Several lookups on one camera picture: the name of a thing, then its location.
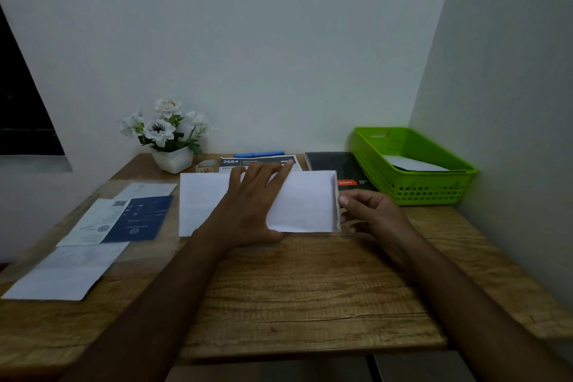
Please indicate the person's left hand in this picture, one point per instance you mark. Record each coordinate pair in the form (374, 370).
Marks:
(241, 220)

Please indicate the person's right hand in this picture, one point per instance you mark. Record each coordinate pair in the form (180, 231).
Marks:
(380, 220)

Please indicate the green plastic basket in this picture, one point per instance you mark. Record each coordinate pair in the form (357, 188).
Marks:
(421, 193)

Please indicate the stack of printed documents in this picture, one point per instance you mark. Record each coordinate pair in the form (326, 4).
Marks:
(250, 162)

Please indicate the white envelope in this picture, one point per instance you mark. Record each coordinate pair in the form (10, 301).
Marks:
(412, 163)
(309, 207)

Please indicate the pile of white envelopes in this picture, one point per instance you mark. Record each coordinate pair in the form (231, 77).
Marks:
(62, 274)

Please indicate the person's right forearm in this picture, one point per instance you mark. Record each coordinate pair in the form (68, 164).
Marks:
(483, 319)

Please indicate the person's left forearm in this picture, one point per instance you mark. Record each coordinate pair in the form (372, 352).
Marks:
(147, 319)

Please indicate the blue pen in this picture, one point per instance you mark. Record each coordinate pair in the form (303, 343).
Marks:
(259, 154)

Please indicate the clear plastic sheet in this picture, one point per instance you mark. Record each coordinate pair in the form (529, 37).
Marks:
(168, 234)

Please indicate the black notebook with red label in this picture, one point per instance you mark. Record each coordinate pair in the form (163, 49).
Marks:
(327, 162)

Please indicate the white potted artificial flowers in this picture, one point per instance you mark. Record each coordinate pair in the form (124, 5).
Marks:
(174, 162)

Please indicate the plain white paper sheet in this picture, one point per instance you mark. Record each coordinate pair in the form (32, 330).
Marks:
(147, 190)

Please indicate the blue and white leaflet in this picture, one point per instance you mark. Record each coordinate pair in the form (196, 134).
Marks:
(139, 220)

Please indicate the black table leg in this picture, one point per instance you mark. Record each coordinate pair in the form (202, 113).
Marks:
(373, 370)

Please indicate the dark red carpet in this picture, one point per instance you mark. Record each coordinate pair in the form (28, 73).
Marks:
(3, 266)

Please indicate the dark window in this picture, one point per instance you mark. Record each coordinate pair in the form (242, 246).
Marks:
(18, 104)

